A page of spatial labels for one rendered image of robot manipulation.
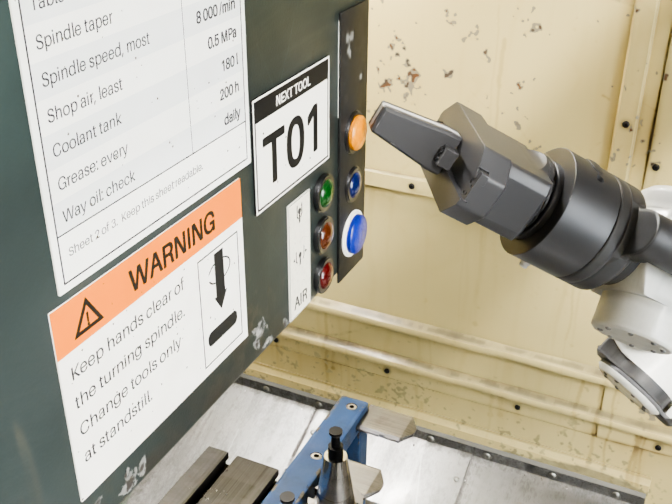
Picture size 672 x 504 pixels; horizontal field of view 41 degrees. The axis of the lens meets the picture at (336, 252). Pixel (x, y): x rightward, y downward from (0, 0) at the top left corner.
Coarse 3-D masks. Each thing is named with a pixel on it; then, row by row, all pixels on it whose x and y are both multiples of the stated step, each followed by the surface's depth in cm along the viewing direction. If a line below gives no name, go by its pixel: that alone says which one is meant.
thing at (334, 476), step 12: (324, 456) 98; (324, 468) 98; (336, 468) 97; (348, 468) 98; (324, 480) 98; (336, 480) 98; (348, 480) 98; (324, 492) 99; (336, 492) 98; (348, 492) 99
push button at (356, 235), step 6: (354, 216) 65; (360, 216) 66; (354, 222) 65; (360, 222) 65; (366, 222) 67; (348, 228) 65; (354, 228) 65; (360, 228) 66; (366, 228) 67; (348, 234) 65; (354, 234) 65; (360, 234) 66; (348, 240) 65; (354, 240) 65; (360, 240) 66; (348, 246) 65; (354, 246) 65; (360, 246) 66; (354, 252) 66
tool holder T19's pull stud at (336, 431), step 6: (336, 426) 97; (330, 432) 96; (336, 432) 96; (342, 432) 96; (336, 438) 96; (330, 444) 97; (336, 444) 96; (342, 444) 97; (330, 450) 97; (336, 450) 96; (342, 450) 97; (330, 456) 97; (336, 456) 97; (342, 456) 97
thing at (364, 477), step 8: (352, 464) 108; (360, 464) 108; (352, 472) 106; (360, 472) 106; (368, 472) 106; (376, 472) 106; (352, 480) 105; (360, 480) 105; (368, 480) 105; (376, 480) 105; (360, 488) 104; (368, 488) 104; (376, 488) 104; (368, 496) 103
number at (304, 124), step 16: (320, 96) 56; (288, 112) 53; (304, 112) 55; (320, 112) 57; (288, 128) 53; (304, 128) 55; (320, 128) 57; (288, 144) 54; (304, 144) 56; (320, 144) 58; (288, 160) 54; (304, 160) 56; (288, 176) 55
